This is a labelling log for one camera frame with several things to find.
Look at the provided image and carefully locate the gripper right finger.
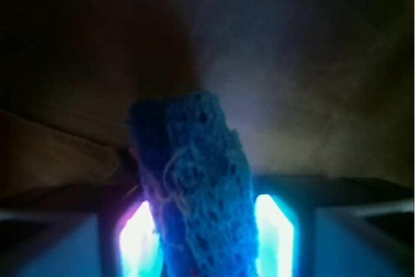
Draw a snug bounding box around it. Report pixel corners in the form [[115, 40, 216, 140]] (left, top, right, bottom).
[[254, 175, 414, 276]]

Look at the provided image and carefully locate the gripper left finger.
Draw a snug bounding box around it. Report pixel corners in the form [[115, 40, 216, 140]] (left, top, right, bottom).
[[1, 184, 161, 276]]

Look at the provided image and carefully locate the blue sponge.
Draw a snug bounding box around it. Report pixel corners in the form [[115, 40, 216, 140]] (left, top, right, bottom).
[[128, 92, 258, 276]]

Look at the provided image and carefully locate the brown paper bag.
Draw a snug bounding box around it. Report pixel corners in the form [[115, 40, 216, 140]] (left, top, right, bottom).
[[1, 0, 414, 195]]

